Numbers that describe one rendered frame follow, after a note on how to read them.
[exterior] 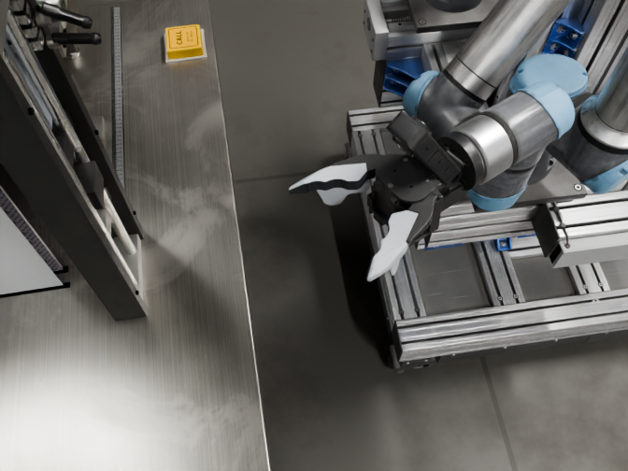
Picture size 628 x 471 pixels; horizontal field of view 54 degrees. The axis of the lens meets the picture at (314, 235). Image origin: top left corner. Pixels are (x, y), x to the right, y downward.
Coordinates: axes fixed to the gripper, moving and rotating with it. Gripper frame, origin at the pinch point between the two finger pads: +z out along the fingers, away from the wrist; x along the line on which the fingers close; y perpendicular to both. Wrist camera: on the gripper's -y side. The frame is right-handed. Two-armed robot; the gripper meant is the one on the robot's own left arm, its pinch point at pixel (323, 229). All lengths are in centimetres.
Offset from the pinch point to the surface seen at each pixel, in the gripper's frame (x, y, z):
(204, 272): 24.9, 30.5, 9.2
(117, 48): 80, 23, -1
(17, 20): 26.7, -19.3, 16.6
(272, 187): 100, 111, -38
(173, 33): 74, 21, -12
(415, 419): 9, 124, -29
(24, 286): 37, 27, 34
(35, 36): 27.7, -16.4, 15.8
